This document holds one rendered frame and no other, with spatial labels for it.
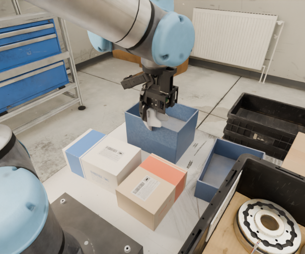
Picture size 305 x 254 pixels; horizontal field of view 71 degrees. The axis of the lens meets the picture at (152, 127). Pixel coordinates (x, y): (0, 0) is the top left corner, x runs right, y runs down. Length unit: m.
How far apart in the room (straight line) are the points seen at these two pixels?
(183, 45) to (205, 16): 2.83
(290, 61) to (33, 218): 3.05
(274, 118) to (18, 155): 1.33
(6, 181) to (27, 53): 1.68
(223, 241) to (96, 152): 0.40
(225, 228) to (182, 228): 0.16
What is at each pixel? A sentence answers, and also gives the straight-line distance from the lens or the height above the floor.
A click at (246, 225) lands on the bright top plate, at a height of 0.86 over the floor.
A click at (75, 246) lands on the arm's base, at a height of 0.79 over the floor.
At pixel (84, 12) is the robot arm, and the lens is 0.28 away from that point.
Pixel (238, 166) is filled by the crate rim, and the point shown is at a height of 0.93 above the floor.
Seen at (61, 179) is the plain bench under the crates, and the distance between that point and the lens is 0.73.
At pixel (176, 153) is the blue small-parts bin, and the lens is 0.68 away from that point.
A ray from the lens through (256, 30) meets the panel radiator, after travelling 3.00.
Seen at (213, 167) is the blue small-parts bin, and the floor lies 0.70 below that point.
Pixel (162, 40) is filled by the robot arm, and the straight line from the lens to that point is 0.32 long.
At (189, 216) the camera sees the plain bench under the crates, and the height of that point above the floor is 0.70.
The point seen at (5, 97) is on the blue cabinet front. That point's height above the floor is 0.42.
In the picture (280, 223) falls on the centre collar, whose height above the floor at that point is 0.87.
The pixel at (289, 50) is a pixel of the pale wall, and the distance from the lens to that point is 3.12.
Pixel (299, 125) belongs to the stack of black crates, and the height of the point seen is 0.49.
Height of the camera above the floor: 1.22
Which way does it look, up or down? 37 degrees down
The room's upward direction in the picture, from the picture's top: straight up
